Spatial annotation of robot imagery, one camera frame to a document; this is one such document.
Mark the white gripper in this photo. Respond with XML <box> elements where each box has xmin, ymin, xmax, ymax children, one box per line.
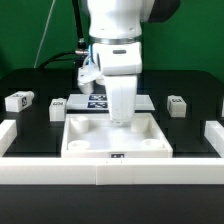
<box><xmin>92</xmin><ymin>42</ymin><xmax>142</xmax><ymax>123</ymax></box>

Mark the white square table top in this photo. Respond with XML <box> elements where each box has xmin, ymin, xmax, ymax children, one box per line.
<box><xmin>61</xmin><ymin>113</ymin><xmax>173</xmax><ymax>158</ymax></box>

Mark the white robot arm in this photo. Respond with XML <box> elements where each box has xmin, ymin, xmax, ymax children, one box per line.
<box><xmin>78</xmin><ymin>0</ymin><xmax>181</xmax><ymax>123</ymax></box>

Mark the white tag sheet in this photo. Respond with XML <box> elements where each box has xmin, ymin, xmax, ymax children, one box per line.
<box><xmin>66</xmin><ymin>94</ymin><xmax>155</xmax><ymax>111</ymax></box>

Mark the white U-shaped fence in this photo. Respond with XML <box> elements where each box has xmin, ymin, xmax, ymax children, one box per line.
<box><xmin>0</xmin><ymin>120</ymin><xmax>224</xmax><ymax>185</ymax></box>

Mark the black cable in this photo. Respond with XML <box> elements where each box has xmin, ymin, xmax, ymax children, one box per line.
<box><xmin>37</xmin><ymin>0</ymin><xmax>88</xmax><ymax>70</ymax></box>

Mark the white thin cable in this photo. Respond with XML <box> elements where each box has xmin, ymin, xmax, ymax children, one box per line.
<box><xmin>33</xmin><ymin>0</ymin><xmax>57</xmax><ymax>69</ymax></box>

